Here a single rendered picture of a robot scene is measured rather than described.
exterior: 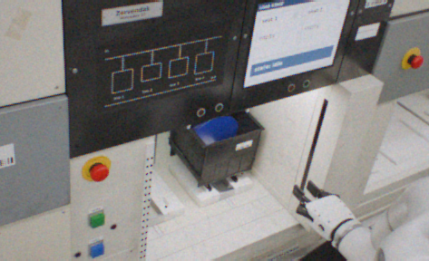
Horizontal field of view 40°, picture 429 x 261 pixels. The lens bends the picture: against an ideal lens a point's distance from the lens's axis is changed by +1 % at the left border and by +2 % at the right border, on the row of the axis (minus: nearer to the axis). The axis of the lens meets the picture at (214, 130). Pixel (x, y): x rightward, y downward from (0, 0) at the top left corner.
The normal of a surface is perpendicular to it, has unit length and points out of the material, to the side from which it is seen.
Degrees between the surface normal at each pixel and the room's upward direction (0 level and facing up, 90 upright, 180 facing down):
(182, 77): 90
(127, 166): 90
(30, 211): 90
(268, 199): 0
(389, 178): 0
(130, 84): 90
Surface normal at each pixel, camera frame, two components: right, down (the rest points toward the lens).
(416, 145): 0.11, -0.80
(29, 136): 0.54, 0.54
